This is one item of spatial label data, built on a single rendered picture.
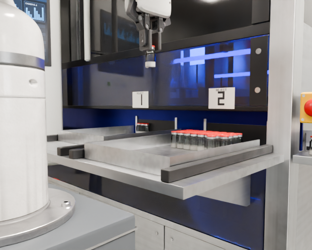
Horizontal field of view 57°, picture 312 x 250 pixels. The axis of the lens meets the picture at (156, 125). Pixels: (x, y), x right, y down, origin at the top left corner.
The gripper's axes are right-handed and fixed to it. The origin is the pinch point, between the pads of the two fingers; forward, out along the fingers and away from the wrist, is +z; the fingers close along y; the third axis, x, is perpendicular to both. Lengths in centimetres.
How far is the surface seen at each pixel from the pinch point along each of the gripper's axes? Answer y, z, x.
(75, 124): -36, 25, -92
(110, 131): -24, 25, -46
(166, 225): -27, 56, -21
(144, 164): 9.5, 24.3, 7.4
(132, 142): -4.8, 23.7, -11.9
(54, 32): -18, -18, -77
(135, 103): -27.9, 13.8, -36.0
